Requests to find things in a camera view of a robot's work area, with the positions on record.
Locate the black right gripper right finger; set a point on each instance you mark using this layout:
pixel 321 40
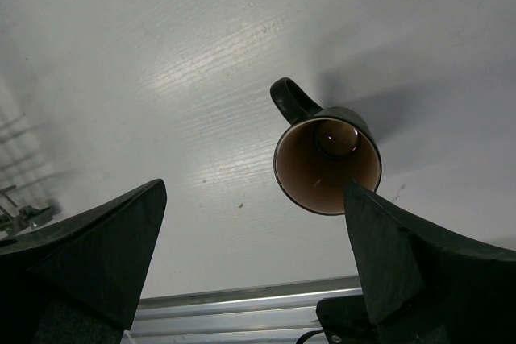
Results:
pixel 423 283

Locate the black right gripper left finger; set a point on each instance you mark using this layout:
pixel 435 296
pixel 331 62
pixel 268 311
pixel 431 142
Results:
pixel 80 280

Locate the dark brown mug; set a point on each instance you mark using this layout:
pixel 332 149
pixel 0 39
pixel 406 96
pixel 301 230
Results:
pixel 321 151

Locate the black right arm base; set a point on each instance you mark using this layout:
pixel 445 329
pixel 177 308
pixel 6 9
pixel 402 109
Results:
pixel 343 320

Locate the grey wire dish rack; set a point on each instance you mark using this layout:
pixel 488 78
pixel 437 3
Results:
pixel 28 178

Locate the aluminium mounting rail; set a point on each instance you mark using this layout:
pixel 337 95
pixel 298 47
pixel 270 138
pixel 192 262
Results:
pixel 272 314

